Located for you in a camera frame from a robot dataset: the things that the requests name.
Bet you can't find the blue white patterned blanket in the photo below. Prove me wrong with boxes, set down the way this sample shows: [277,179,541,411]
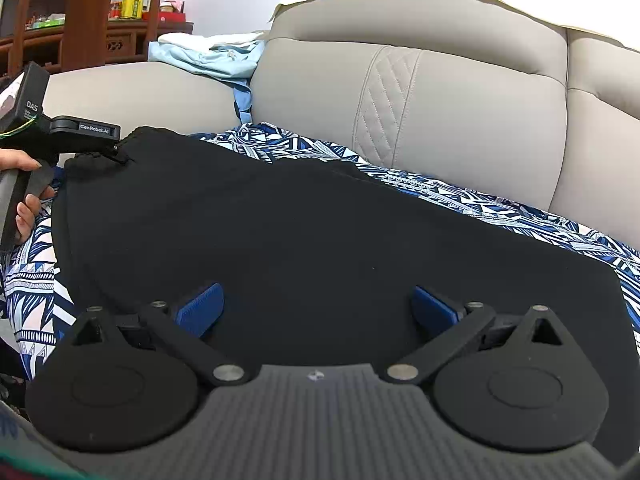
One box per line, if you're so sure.
[0,121,640,386]

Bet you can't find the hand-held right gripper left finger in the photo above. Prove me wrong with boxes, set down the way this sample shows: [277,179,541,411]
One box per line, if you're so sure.
[70,282,252,388]

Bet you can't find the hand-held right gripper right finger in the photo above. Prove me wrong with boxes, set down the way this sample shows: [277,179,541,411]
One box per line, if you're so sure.
[385,285,572,387]

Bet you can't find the brown wooden cabinet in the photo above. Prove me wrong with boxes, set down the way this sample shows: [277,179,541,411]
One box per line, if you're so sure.
[0,20,195,77]

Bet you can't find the white garment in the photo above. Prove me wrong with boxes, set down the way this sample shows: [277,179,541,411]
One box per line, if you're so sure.
[157,31,266,50]

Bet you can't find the person's left hand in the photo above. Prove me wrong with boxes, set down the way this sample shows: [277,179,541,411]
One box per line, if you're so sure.
[0,149,57,245]

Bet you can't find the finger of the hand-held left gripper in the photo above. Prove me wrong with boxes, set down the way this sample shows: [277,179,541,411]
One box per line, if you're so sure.
[100,139,135,167]

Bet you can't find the grey leather sofa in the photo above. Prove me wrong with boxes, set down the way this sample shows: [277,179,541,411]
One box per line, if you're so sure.
[47,0,640,241]

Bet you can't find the light blue garment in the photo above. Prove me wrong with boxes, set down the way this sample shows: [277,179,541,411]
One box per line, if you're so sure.
[147,40,267,114]

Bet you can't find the black pants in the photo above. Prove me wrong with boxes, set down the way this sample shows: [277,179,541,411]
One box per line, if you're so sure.
[50,126,634,466]

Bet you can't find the green packets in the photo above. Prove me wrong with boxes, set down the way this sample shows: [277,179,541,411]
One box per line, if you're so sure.
[29,12,67,29]

